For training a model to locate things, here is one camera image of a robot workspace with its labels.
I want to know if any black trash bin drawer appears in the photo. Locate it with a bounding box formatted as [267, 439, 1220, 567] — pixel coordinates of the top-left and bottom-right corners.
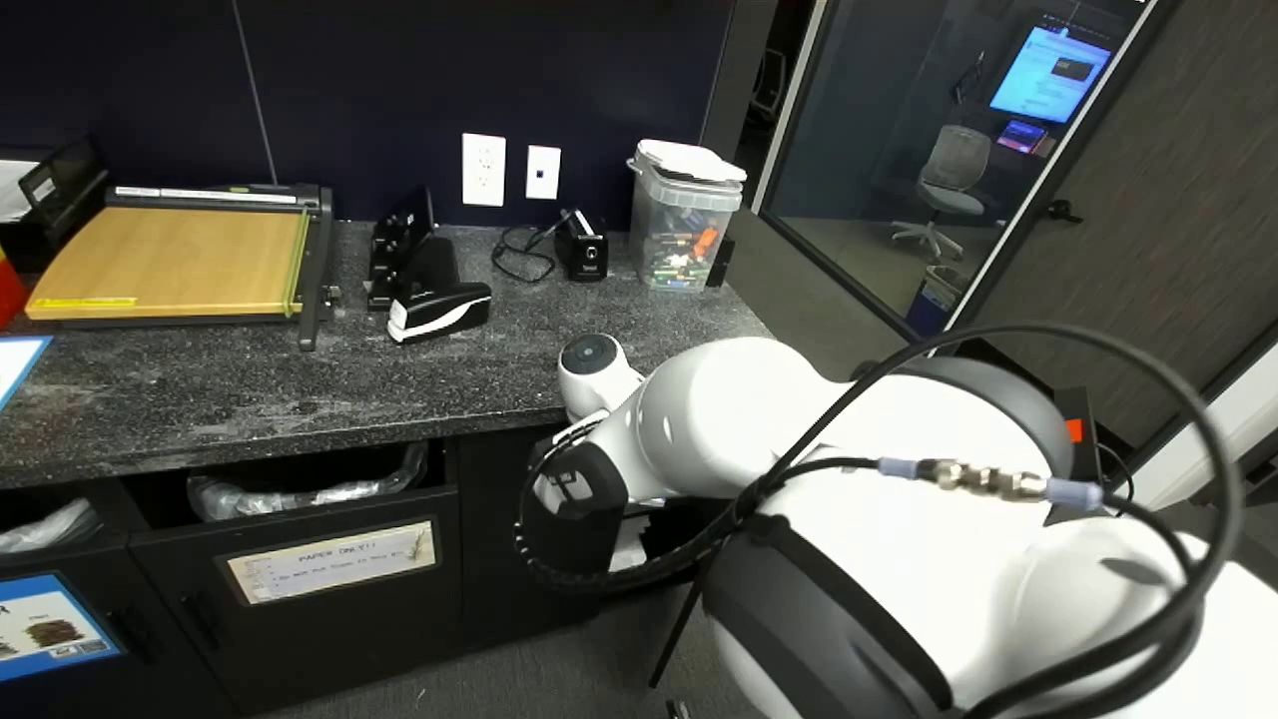
[123, 442, 461, 710]

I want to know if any blue picture label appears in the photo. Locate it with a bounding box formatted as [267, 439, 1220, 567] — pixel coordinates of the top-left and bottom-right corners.
[0, 575, 119, 683]

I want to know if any white wall outlet plate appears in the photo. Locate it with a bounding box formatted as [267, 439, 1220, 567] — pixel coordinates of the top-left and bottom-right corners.
[522, 142, 565, 201]

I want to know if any black cable on counter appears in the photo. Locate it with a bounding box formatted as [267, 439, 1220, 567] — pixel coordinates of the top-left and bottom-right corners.
[489, 215, 565, 288]

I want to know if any black white stapler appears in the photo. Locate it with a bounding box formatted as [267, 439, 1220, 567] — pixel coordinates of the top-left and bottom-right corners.
[389, 283, 492, 343]

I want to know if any black hole punch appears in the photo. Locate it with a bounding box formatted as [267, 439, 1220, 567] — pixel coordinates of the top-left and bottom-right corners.
[365, 189, 441, 312]

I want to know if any wooden paper cutter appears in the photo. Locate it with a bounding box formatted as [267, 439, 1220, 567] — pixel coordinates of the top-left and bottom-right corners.
[23, 182, 327, 322]

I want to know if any clear plastic lidded container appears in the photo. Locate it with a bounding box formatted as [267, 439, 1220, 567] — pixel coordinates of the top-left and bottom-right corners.
[629, 139, 749, 292]

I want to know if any lit computer monitor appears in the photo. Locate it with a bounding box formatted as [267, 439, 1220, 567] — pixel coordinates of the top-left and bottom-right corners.
[991, 27, 1112, 123]

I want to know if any white office chair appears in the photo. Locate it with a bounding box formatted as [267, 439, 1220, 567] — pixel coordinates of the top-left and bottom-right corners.
[893, 123, 991, 260]

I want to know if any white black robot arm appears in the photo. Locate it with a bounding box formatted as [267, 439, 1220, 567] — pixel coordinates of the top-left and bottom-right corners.
[520, 336, 1278, 719]

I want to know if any black right cabinet door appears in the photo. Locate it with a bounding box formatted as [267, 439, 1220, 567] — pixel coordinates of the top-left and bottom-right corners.
[648, 581, 704, 688]

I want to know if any white wall switch plate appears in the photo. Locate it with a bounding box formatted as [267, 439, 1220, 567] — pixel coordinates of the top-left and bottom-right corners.
[461, 130, 509, 206]

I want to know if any white drawer label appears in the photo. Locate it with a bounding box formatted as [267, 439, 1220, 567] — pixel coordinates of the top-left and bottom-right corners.
[230, 520, 441, 608]

